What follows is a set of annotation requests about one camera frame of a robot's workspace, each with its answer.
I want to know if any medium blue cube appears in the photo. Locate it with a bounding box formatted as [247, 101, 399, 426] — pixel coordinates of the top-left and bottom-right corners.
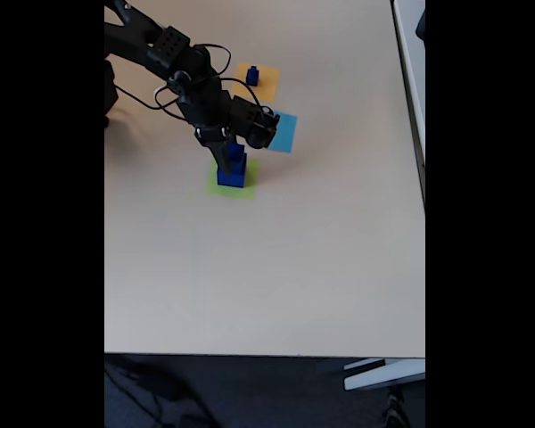
[228, 142, 248, 175]

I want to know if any green paper square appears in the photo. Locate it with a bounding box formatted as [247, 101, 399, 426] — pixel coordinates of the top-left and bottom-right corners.
[206, 153, 260, 201]

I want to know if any light blue paper square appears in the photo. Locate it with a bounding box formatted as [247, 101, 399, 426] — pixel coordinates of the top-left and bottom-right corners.
[262, 113, 299, 154]

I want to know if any orange paper square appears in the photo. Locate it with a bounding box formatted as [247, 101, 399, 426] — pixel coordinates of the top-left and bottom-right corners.
[229, 61, 281, 103]

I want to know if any large blue cube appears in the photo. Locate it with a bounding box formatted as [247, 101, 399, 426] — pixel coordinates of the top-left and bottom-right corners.
[217, 155, 248, 189]

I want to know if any white neighbouring table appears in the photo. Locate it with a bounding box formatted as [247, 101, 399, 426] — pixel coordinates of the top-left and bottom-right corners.
[391, 0, 426, 206]

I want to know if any white table foot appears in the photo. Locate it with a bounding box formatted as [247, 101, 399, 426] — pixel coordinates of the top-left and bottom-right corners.
[342, 358, 426, 392]

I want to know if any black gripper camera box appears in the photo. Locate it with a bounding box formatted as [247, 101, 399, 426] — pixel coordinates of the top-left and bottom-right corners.
[229, 95, 281, 151]

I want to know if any thin arm motor wire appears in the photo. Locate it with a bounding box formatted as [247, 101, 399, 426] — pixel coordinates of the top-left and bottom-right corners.
[195, 43, 232, 77]

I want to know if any black camera cable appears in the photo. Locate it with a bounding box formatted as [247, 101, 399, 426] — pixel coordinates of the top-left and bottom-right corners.
[113, 76, 268, 121]

